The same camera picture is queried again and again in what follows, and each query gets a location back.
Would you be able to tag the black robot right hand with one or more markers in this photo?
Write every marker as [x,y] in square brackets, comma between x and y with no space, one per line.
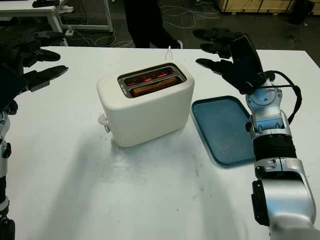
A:
[246,55]

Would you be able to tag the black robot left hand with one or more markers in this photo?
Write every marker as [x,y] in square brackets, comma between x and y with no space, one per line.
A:
[20,50]

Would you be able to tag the brown toast slice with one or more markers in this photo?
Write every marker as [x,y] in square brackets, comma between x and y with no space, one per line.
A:
[155,87]

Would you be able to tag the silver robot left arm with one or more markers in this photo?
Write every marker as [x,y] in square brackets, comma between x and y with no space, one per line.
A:
[3,160]

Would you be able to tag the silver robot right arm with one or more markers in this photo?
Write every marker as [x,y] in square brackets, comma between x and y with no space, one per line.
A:
[285,192]

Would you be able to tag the standing person black trousers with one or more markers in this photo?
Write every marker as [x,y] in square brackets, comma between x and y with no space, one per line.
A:
[145,22]

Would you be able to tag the white toaster lever knob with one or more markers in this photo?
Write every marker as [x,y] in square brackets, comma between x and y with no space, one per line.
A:
[102,119]

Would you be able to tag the white two-slot toaster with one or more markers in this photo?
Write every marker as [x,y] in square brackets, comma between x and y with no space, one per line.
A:
[145,117]

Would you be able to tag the white background table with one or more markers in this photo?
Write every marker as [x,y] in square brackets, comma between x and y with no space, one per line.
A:
[25,10]

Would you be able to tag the wooden crate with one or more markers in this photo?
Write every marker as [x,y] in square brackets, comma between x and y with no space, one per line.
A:
[250,5]

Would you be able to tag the white power strip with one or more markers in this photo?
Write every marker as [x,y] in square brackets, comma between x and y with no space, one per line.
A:
[70,32]

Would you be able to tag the black device on table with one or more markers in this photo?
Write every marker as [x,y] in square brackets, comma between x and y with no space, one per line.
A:
[45,3]

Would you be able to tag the white cloth bundle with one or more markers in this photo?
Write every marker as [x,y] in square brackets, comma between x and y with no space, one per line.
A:
[67,9]

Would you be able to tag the black bag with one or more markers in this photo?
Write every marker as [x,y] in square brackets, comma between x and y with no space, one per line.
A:
[302,12]

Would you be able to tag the blue plastic tray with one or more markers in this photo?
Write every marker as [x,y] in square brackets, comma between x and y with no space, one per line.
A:
[220,130]

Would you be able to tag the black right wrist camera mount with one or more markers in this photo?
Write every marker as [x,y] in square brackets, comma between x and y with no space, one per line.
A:
[246,83]

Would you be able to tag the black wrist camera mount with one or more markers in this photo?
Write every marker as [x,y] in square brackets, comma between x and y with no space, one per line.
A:
[10,87]
[246,83]

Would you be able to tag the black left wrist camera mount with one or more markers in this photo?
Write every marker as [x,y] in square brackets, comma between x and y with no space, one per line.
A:
[10,87]

